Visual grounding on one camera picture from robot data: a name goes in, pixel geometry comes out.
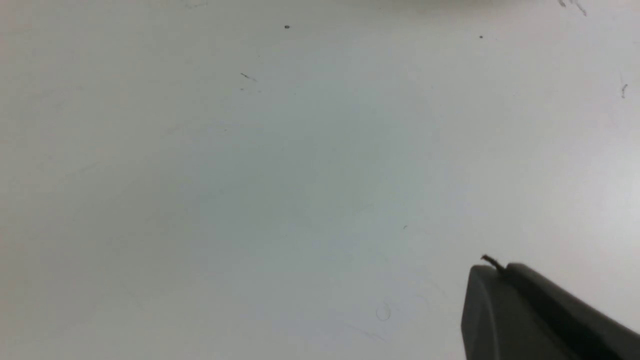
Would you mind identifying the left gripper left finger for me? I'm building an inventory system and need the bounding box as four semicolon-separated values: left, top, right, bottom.
461;265;580;360

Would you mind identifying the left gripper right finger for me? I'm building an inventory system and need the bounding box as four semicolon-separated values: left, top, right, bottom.
502;263;640;360

